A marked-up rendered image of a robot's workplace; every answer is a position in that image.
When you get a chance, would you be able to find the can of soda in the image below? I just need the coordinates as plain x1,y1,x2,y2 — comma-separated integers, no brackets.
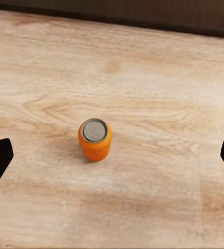
78,118,111,161

